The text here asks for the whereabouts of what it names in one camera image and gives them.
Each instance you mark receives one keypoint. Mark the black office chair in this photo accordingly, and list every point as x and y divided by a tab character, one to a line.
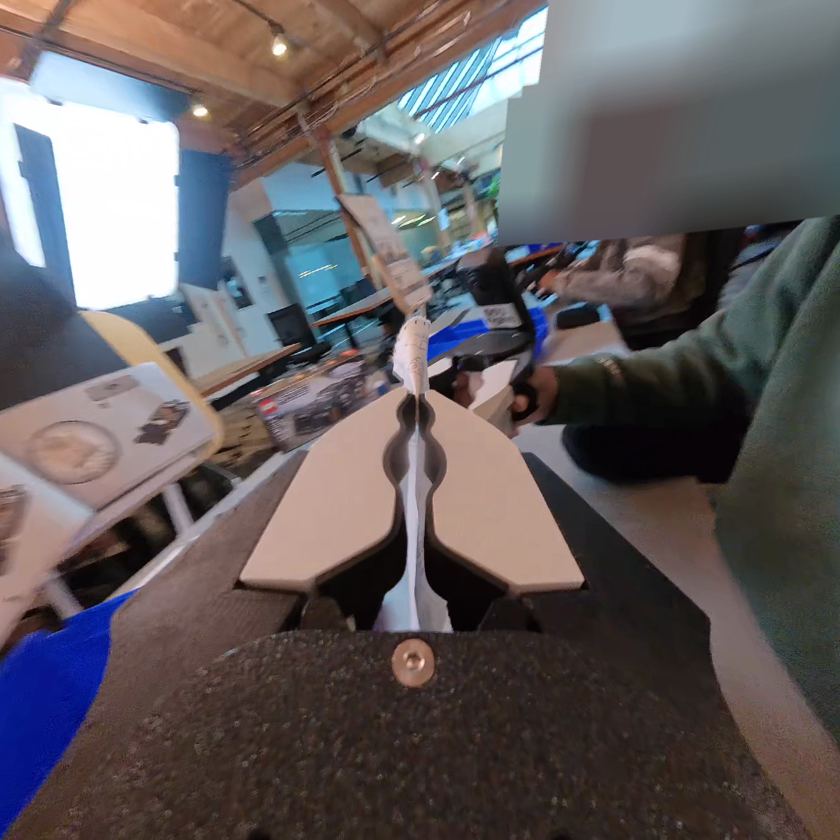
289	326

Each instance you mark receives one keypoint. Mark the small numbered paper bag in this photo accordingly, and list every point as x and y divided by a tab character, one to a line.
414	355

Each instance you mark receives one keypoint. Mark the wooden post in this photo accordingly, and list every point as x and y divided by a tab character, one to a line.
335	184

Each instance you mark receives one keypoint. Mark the lego set box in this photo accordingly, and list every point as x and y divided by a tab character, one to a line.
315	400

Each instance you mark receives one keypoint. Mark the studio light panel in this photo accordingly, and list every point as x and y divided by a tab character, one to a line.
118	197

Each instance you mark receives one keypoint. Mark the tan panel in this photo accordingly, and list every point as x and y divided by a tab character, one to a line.
125	341

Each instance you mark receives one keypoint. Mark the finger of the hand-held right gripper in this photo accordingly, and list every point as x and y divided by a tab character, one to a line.
444	374

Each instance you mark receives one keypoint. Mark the wooden background desks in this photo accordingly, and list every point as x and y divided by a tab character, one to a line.
355	306

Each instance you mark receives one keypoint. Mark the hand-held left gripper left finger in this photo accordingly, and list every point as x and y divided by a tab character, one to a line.
328	519

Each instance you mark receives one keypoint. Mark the hanging banner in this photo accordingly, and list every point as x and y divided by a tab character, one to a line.
387	250

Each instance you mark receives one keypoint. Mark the lego instruction booklet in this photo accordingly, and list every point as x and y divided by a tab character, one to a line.
105	433

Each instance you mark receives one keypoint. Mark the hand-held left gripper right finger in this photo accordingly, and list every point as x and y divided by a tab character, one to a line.
505	519

